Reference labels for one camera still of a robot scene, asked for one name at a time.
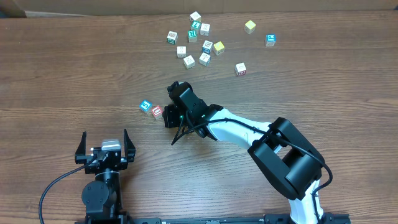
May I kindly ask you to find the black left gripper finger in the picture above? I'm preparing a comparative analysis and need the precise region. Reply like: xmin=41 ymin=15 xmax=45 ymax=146
xmin=124 ymin=129 xmax=136 ymax=162
xmin=75 ymin=131 xmax=86 ymax=164

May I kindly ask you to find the red letter U block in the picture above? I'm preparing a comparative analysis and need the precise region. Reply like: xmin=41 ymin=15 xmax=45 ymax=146
xmin=151 ymin=105 xmax=163 ymax=119

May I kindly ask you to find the blue number 5 block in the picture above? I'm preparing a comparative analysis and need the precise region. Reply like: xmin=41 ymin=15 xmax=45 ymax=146
xmin=139 ymin=100 xmax=152 ymax=113

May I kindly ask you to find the white red sided block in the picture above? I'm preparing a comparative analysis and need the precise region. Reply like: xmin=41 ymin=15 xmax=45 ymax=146
xmin=235 ymin=62 xmax=247 ymax=76

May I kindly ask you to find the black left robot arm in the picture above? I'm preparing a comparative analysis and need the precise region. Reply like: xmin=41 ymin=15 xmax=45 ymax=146
xmin=75 ymin=130 xmax=136 ymax=224

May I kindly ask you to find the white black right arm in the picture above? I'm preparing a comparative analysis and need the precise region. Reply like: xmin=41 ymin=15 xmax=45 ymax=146
xmin=163 ymin=82 xmax=326 ymax=223

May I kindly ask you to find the yellow letter S block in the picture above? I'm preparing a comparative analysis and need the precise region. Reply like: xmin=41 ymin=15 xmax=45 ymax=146
xmin=183 ymin=55 xmax=195 ymax=69

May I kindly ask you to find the white blue edged block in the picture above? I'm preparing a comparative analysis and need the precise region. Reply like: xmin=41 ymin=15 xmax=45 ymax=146
xmin=199 ymin=52 xmax=211 ymax=67

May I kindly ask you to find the white butterfly block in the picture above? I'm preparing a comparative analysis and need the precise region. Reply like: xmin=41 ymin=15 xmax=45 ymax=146
xmin=177 ymin=46 xmax=187 ymax=58

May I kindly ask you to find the blue sided white block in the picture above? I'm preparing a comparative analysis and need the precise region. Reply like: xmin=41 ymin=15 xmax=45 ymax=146
xmin=202 ymin=40 xmax=213 ymax=54

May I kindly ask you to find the yellow top centre block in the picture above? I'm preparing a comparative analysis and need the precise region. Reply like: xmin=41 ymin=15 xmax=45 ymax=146
xmin=213 ymin=41 xmax=225 ymax=55

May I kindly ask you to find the green letter R block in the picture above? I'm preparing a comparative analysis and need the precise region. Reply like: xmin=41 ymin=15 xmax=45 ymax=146
xmin=187 ymin=30 xmax=197 ymax=43

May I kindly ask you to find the green letter B block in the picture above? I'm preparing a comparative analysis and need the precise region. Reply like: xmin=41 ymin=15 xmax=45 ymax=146
xmin=167 ymin=31 xmax=178 ymax=45

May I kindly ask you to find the white umbrella block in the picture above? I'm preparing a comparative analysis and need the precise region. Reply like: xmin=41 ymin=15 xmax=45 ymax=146
xmin=200 ymin=23 xmax=210 ymax=36

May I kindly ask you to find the green letter L block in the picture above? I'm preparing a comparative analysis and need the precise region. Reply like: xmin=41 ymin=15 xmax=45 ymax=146
xmin=190 ymin=21 xmax=201 ymax=32

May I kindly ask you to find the top white ball block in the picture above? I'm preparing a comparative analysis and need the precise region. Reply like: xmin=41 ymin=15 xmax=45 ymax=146
xmin=190 ymin=11 xmax=201 ymax=22

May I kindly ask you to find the yellow top far block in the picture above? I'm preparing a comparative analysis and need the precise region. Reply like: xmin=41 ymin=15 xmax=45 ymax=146
xmin=244 ymin=20 xmax=256 ymax=34

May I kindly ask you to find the blue letter P block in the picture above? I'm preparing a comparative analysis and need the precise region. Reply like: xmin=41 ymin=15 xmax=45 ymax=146
xmin=265 ymin=34 xmax=276 ymax=47

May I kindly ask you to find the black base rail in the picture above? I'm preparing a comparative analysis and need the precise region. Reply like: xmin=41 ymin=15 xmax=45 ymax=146
xmin=130 ymin=213 xmax=351 ymax=224

